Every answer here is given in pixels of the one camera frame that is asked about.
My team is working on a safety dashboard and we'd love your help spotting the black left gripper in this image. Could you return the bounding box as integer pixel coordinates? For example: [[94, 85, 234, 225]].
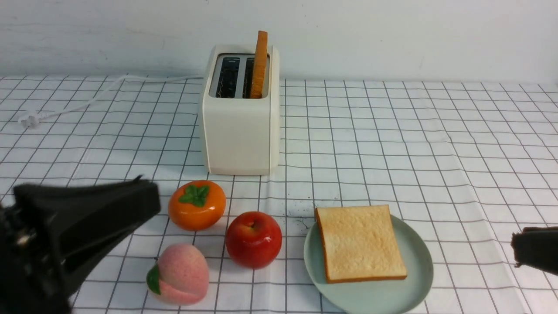
[[1, 177, 161, 314]]

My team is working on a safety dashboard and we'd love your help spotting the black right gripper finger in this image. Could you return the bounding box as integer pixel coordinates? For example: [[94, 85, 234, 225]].
[[511, 226, 558, 276]]

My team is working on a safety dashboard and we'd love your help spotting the toast slice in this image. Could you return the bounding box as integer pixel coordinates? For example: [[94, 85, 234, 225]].
[[250, 31, 268, 98], [314, 205, 407, 284]]

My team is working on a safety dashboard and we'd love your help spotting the white grid tablecloth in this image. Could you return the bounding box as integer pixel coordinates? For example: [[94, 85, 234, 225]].
[[0, 76, 558, 314]]

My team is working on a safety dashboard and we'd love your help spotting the pink peach toy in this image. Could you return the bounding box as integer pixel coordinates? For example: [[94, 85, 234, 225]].
[[146, 243, 209, 306]]

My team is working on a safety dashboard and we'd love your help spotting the orange persimmon toy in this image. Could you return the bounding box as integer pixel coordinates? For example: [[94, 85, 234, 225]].
[[168, 180, 227, 231]]

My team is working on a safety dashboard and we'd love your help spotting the light green plate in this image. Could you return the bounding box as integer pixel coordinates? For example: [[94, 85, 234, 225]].
[[304, 216, 434, 314]]

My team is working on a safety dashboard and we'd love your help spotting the red apple toy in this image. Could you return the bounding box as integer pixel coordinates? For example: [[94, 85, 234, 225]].
[[225, 211, 282, 270]]

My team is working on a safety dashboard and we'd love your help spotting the white two-slot toaster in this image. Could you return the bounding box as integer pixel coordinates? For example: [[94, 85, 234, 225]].
[[197, 44, 281, 176]]

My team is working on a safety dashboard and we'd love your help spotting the white toaster power cord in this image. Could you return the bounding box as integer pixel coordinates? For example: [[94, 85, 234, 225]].
[[17, 75, 204, 129]]

